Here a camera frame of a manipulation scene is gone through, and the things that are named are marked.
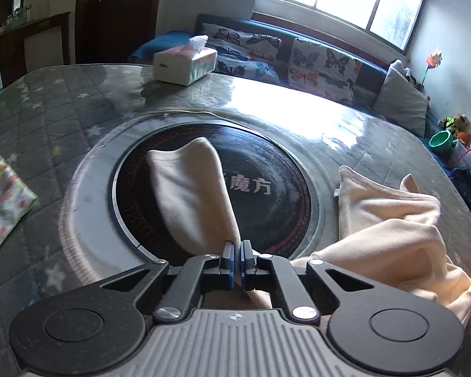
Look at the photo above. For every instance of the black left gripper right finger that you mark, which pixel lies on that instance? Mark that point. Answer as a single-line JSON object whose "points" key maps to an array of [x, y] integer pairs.
{"points": [[364, 325]]}

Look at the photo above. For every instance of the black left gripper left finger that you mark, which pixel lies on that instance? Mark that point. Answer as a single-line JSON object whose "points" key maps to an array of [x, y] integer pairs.
{"points": [[98, 328]]}

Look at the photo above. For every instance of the cream fleece garment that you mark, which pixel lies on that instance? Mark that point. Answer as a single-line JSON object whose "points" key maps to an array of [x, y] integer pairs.
{"points": [[385, 234]]}

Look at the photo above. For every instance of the floral fabric storage bag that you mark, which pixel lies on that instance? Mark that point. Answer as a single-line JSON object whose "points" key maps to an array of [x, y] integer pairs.
{"points": [[16, 199]]}

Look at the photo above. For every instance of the black round induction cooktop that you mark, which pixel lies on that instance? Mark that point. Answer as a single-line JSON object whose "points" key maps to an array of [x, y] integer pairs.
{"points": [[270, 197]]}

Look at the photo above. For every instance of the green plastic bowl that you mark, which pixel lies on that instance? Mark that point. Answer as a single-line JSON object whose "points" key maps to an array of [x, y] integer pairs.
{"points": [[441, 142]]}

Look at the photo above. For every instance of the grey quilted star table cover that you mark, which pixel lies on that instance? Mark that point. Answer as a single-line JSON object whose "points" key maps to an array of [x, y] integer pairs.
{"points": [[52, 118]]}

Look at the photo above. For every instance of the stuffed toy pile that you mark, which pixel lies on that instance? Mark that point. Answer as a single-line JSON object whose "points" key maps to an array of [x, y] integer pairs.
{"points": [[458, 127]]}

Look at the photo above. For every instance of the grey pillow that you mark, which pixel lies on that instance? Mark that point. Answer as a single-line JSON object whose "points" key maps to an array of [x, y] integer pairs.
{"points": [[400, 102]]}

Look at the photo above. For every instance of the right butterfly print cushion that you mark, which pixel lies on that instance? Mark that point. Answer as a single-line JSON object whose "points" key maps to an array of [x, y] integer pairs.
{"points": [[323, 71]]}

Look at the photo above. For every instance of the butterfly print cushion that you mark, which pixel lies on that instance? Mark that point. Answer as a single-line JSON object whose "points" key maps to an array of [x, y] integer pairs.
{"points": [[323, 71], [243, 54]]}

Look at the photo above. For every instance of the white tissue box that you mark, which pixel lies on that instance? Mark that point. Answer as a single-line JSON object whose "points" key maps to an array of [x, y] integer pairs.
{"points": [[185, 64]]}

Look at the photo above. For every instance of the left butterfly print cushion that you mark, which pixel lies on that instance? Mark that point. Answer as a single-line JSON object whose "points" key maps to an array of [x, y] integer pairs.
{"points": [[243, 54]]}

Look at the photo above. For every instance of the dark wooden door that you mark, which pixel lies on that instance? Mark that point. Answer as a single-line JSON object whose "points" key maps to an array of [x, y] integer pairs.
{"points": [[109, 31]]}

